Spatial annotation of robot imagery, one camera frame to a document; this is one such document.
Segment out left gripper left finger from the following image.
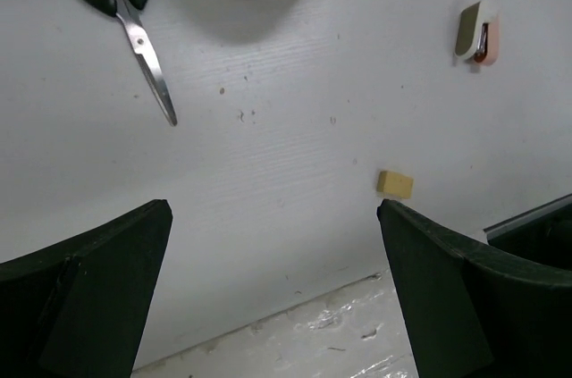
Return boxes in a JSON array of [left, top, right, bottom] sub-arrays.
[[1, 199, 172, 377]]

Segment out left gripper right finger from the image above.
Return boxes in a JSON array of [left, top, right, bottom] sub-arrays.
[[377, 199, 571, 377]]

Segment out tan eraser block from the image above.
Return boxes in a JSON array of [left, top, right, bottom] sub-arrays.
[[376, 170, 414, 199]]

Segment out pink mini stapler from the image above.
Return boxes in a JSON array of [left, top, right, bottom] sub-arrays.
[[454, 0, 500, 66]]

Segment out black handled scissors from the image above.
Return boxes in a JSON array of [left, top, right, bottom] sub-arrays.
[[82, 0, 178, 127]]

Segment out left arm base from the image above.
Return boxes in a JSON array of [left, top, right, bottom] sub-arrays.
[[484, 194, 571, 271]]

